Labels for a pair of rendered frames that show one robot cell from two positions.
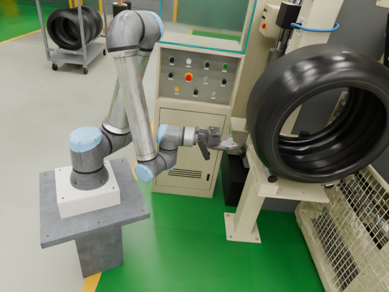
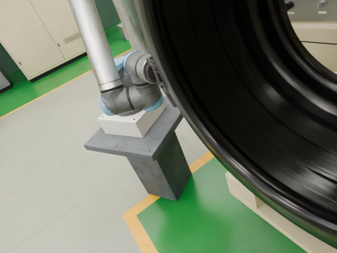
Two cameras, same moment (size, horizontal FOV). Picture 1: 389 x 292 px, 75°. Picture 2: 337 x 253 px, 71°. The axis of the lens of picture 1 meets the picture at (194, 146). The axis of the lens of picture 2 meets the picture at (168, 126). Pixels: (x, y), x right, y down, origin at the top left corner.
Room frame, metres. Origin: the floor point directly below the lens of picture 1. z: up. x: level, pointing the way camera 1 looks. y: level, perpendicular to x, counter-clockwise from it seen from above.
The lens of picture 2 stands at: (0.75, -0.69, 1.32)
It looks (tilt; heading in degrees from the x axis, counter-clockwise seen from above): 35 degrees down; 72
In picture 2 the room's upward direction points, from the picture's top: 22 degrees counter-clockwise
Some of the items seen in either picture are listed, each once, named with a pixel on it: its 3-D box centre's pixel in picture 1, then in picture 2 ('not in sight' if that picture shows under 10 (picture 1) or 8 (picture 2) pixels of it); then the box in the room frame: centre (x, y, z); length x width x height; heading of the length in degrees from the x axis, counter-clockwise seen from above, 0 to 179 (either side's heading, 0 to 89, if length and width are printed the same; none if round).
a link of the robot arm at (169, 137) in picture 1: (170, 135); (140, 66); (0.99, 0.12, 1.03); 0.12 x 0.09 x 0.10; 94
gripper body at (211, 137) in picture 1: (206, 137); (164, 71); (1.00, -0.05, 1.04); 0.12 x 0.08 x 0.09; 94
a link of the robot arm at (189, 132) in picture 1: (189, 137); (152, 69); (1.00, 0.03, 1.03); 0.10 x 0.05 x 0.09; 4
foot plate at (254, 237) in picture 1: (241, 226); not in sight; (1.38, -0.48, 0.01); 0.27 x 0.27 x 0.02; 4
